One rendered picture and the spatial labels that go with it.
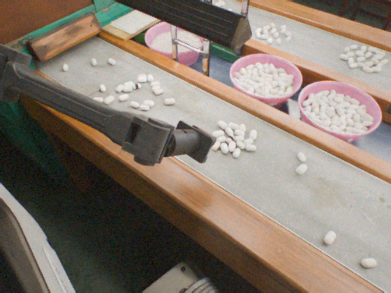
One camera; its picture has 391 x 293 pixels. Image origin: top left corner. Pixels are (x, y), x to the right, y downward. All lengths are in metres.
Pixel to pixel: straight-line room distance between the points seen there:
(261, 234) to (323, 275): 0.16
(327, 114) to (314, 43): 0.44
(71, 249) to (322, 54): 1.47
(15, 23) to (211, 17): 0.75
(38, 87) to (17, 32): 0.64
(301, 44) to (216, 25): 0.71
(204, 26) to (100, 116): 0.37
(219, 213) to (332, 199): 0.32
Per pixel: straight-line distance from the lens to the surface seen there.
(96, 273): 1.58
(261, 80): 1.18
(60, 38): 1.32
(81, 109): 0.61
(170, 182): 0.82
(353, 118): 1.15
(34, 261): 0.25
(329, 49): 1.45
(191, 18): 0.83
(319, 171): 0.94
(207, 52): 1.11
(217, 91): 1.08
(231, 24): 0.77
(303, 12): 1.65
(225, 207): 0.78
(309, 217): 0.85
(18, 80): 0.72
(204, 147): 0.68
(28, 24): 1.32
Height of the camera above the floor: 1.45
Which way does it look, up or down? 50 degrees down
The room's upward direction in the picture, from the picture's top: straight up
